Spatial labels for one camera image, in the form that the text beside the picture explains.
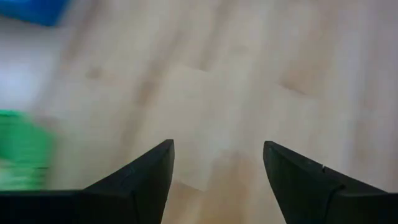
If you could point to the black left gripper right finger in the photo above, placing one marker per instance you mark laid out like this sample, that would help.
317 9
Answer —
304 193

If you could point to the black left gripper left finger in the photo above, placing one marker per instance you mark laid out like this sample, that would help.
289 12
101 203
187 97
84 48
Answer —
133 186

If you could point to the green plastic basket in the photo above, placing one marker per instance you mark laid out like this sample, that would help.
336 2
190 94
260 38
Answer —
21 143

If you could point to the blue plastic basket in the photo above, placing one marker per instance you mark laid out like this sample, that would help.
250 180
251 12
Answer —
31 11

